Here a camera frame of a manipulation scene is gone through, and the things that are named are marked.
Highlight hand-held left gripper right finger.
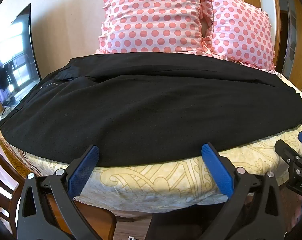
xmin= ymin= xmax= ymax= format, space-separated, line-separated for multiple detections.
xmin=201 ymin=143 xmax=287 ymax=240

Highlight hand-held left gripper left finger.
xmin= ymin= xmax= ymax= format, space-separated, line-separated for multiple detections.
xmin=17 ymin=144 xmax=110 ymax=240

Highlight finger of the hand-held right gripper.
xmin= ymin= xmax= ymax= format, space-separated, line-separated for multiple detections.
xmin=275 ymin=140 xmax=302 ymax=165

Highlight black pants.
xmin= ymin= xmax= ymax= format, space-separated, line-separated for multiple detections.
xmin=0 ymin=52 xmax=302 ymax=168

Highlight yellow patterned bed sheet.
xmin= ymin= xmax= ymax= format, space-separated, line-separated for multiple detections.
xmin=0 ymin=69 xmax=302 ymax=211

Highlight wooden chair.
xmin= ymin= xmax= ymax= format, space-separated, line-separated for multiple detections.
xmin=0 ymin=140 xmax=29 ymax=227

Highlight pink polka dot pillow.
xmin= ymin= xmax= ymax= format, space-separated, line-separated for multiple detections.
xmin=94 ymin=0 xmax=213 ymax=55
xmin=200 ymin=0 xmax=277 ymax=70

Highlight flat screen television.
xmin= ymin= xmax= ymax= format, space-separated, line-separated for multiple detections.
xmin=0 ymin=3 xmax=41 ymax=108

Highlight wooden headboard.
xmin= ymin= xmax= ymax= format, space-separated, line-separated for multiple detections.
xmin=240 ymin=0 xmax=302 ymax=92

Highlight wooden bed frame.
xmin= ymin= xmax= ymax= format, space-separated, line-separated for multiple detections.
xmin=44 ymin=192 xmax=156 ymax=240

